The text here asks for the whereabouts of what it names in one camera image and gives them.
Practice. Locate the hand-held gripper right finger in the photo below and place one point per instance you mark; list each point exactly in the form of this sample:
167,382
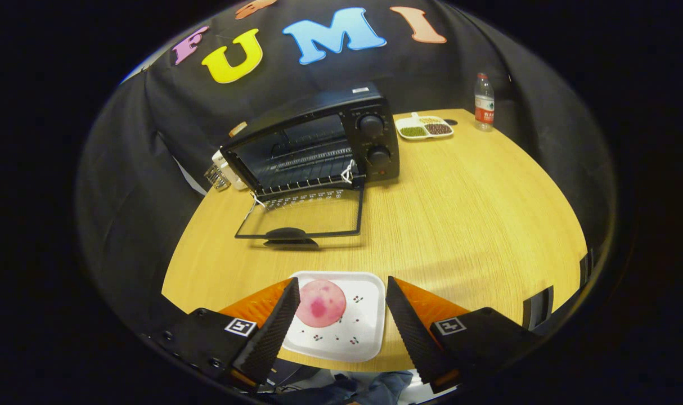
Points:
412,337

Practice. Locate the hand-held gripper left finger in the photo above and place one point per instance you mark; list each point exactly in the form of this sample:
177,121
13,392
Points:
271,337

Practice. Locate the white rectangular food tray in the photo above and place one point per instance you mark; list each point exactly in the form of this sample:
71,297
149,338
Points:
358,332

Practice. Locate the pink round meat slice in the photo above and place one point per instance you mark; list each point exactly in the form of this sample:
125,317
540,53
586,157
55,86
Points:
322,304

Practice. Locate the black toaster oven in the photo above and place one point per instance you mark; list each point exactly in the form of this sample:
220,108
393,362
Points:
375,135

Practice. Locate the white pop-up toaster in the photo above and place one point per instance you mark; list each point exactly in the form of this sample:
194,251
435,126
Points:
234,181

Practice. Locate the person's blue clothing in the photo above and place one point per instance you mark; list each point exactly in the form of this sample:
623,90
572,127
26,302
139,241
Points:
375,388

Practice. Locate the black rectangular clamp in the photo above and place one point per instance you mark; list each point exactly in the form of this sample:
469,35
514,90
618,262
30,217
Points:
587,267
538,306

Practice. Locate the white divided bean dish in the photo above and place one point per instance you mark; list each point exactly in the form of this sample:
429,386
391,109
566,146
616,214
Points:
426,130

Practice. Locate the brown bread slice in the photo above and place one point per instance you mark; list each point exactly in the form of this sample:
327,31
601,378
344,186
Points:
238,129

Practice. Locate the red label water bottle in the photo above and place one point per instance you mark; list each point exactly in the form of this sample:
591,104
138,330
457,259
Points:
484,109

